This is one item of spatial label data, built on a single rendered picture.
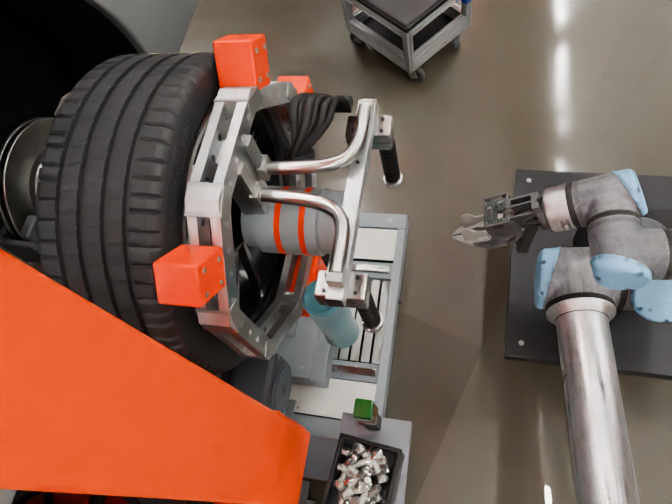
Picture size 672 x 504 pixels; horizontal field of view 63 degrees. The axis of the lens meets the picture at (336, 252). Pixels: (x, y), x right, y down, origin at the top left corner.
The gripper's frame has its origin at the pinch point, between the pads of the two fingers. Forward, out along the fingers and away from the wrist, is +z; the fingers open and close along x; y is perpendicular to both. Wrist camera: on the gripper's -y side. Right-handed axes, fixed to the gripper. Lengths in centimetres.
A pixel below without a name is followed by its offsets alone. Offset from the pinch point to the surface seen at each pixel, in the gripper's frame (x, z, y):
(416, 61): -109, 37, -40
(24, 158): -4, 71, 66
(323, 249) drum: 12.0, 16.8, 26.4
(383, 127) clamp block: -9.7, 1.9, 30.4
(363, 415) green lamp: 39.7, 19.1, 4.7
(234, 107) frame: -2, 16, 55
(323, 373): 19, 59, -30
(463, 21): -128, 20, -47
